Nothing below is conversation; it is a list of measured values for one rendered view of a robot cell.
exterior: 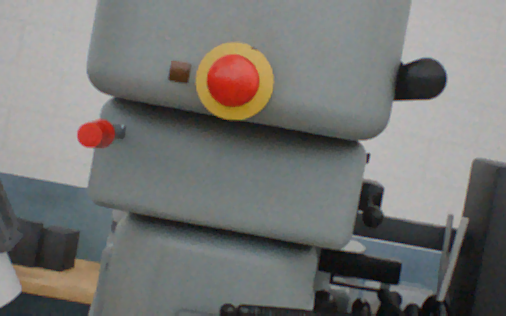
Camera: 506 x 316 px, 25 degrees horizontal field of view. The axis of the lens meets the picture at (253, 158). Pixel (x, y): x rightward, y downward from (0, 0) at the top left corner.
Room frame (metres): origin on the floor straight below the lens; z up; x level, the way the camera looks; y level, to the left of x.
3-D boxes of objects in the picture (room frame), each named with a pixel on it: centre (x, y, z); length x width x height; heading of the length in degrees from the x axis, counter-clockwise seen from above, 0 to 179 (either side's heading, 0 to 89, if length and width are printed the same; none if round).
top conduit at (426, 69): (1.17, -0.13, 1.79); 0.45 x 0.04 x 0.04; 178
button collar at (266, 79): (0.91, 0.02, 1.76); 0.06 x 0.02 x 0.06; 88
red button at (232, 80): (0.89, 0.03, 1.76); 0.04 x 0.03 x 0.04; 88
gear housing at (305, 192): (1.18, 0.02, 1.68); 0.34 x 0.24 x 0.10; 178
